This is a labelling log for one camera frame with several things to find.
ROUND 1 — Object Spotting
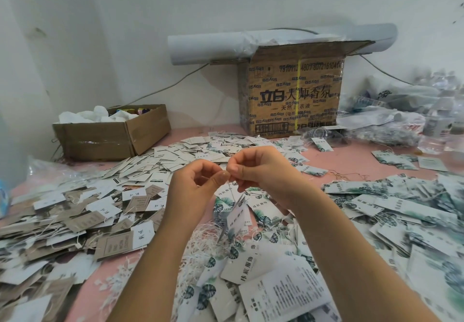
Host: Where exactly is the person's right forearm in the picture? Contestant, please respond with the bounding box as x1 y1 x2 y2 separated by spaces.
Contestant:
293 191 439 322

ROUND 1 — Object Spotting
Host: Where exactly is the large printed cardboard box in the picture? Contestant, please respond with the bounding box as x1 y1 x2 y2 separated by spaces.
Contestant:
238 40 374 138

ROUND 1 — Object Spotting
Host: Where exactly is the pile of white strings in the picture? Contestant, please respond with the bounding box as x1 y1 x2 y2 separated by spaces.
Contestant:
98 231 247 322

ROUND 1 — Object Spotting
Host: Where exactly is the blue tissue pack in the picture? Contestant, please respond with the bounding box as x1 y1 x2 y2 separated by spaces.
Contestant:
0 180 10 219

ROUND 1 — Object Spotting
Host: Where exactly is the heap of small tags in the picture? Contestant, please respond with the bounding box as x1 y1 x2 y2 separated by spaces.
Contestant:
101 132 331 185

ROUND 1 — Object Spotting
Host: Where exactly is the person's left hand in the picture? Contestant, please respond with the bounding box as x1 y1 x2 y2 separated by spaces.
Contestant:
163 159 232 243

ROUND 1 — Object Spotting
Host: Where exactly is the white roll in plastic wrap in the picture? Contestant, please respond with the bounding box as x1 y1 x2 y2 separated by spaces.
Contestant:
167 23 398 66

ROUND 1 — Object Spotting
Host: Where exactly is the single white leaf print tag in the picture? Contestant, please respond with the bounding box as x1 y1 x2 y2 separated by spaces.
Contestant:
225 193 255 245

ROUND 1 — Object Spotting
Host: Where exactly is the heap of clear plastic bags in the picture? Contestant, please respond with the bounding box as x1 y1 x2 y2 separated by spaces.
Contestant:
339 68 464 152

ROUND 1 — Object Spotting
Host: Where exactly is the person's left forearm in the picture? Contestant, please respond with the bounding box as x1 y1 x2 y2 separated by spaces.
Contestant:
107 231 200 322

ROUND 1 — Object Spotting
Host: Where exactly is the black cable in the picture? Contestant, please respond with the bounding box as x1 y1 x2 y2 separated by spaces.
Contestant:
119 63 210 109

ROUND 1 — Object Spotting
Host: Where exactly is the white crumpled material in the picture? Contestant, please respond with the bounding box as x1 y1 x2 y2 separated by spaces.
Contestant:
58 105 139 125

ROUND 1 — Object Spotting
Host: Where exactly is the clear plastic bag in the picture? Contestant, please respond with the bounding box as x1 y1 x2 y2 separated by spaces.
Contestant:
28 157 87 190

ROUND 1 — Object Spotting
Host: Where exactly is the pile of green leaf tags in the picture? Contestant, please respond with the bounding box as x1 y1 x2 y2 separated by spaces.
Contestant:
177 169 464 322

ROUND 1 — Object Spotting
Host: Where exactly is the small open cardboard box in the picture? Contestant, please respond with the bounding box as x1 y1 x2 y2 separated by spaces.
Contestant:
52 104 172 162

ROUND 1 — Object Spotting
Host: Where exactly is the pile of brown white tags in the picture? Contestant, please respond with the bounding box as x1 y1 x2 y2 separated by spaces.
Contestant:
0 179 169 322

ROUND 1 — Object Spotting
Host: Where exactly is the person's right hand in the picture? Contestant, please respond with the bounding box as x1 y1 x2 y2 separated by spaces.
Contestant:
226 145 323 210

